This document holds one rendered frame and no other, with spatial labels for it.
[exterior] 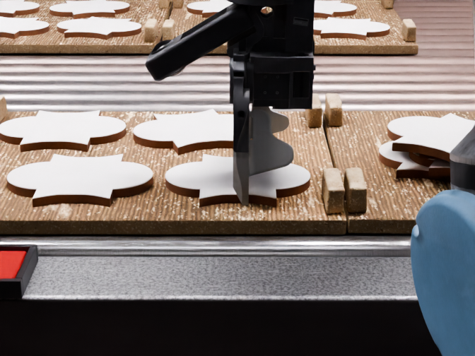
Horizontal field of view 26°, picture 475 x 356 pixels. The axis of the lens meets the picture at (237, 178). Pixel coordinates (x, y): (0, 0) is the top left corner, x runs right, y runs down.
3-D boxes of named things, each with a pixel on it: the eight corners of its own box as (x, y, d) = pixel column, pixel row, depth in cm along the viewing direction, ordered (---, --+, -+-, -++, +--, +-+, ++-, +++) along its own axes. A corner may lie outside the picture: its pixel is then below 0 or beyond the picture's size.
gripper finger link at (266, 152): (295, 203, 98) (295, 107, 99) (232, 202, 98) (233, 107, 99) (292, 205, 101) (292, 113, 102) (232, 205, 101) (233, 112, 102)
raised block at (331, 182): (345, 215, 99) (346, 188, 98) (326, 215, 99) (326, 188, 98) (338, 192, 104) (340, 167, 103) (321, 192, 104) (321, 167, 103)
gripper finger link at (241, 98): (249, 150, 97) (249, 58, 98) (232, 150, 97) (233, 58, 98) (248, 157, 102) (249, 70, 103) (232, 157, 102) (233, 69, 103)
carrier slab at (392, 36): (418, 54, 164) (419, 27, 163) (161, 54, 164) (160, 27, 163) (389, 10, 197) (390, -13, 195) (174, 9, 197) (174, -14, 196)
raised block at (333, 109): (343, 128, 124) (343, 105, 123) (327, 127, 124) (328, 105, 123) (338, 113, 129) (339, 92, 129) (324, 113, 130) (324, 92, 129)
